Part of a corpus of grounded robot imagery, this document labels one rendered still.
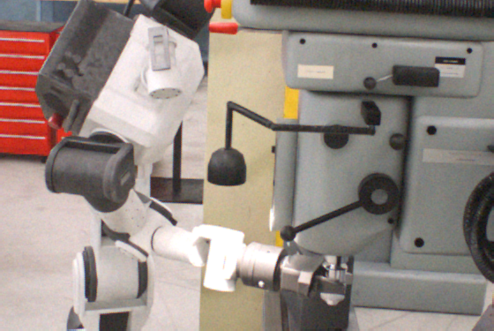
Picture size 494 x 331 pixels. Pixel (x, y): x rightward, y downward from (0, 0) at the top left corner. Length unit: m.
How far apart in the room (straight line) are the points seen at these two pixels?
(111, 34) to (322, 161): 0.53
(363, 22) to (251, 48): 1.89
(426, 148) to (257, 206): 2.01
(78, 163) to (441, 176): 0.68
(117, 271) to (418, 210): 0.90
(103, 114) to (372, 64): 0.56
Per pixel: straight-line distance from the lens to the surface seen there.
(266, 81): 3.32
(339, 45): 1.44
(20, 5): 10.96
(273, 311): 2.17
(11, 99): 6.51
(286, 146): 1.58
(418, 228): 1.55
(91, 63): 1.74
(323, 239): 1.57
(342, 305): 2.08
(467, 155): 1.52
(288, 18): 1.42
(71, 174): 1.68
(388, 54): 1.45
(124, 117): 1.71
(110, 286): 2.17
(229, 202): 3.45
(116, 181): 1.66
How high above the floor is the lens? 1.92
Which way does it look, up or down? 15 degrees down
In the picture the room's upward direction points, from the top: 3 degrees clockwise
